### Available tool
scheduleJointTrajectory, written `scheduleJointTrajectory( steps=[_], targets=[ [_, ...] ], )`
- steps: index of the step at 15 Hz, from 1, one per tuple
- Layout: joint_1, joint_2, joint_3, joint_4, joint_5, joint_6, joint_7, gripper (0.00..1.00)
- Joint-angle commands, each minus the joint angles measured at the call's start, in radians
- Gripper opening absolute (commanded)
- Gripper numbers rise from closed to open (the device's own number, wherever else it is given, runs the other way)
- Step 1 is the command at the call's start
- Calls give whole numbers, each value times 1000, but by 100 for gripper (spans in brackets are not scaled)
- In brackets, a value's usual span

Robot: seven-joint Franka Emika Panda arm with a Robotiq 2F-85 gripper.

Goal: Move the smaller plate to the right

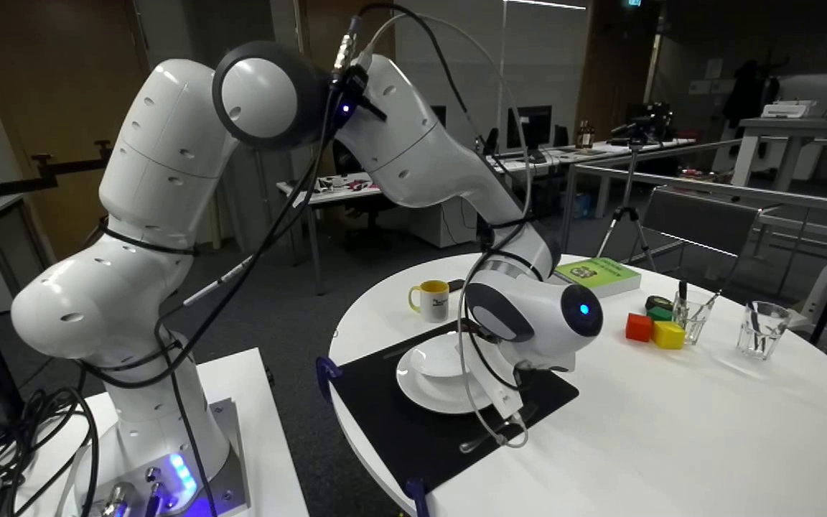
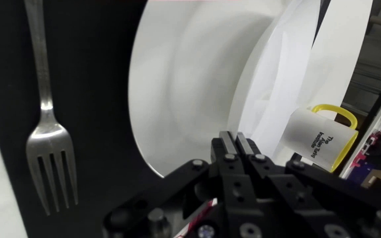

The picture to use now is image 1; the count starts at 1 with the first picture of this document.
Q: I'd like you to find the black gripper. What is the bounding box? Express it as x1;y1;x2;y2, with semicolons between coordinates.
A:
512;356;581;404

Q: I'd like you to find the white robot base platform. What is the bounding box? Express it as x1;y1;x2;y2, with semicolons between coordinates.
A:
0;343;309;517

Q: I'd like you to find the large white plate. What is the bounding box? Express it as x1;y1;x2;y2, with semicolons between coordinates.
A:
393;328;523;417

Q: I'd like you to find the silver fork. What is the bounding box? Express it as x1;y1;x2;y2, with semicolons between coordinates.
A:
457;419;531;454

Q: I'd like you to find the red cube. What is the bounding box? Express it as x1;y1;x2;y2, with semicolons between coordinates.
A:
622;310;657;343

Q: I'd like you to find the green book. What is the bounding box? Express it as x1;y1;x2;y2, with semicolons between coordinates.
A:
555;256;644;297

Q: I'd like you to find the yellow cube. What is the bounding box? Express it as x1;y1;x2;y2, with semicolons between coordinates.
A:
651;319;690;350

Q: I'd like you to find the white mug yellow inside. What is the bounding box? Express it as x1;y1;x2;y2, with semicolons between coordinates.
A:
404;276;453;323

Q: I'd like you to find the clear glass with pens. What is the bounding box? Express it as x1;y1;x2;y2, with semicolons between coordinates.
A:
673;277;723;346

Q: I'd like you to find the black placemat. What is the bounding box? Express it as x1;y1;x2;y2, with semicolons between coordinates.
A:
327;319;584;498

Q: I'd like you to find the blue clamp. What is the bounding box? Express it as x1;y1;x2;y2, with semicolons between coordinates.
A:
312;353;340;395
401;475;434;517

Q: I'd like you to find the empty clear glass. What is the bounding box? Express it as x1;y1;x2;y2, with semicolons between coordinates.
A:
734;297;792;365

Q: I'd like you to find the grey chair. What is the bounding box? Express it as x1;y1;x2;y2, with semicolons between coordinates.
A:
622;180;769;290

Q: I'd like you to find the black computer monitor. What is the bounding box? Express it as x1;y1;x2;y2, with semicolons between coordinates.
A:
502;99;556;151

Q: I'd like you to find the cluttered background desk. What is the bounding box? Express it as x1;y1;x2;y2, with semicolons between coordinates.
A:
279;136;704;251

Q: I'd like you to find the white background desk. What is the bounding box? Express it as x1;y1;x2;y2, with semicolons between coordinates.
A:
727;111;827;188

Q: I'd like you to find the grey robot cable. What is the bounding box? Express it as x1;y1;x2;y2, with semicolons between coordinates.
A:
335;9;536;451

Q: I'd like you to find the grey metal railing frame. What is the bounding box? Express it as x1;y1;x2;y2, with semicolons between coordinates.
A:
561;136;827;319

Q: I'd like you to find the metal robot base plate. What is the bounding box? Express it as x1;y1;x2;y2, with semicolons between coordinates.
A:
85;395;252;517

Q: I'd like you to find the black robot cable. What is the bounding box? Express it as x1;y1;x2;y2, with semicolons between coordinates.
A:
78;0;552;517

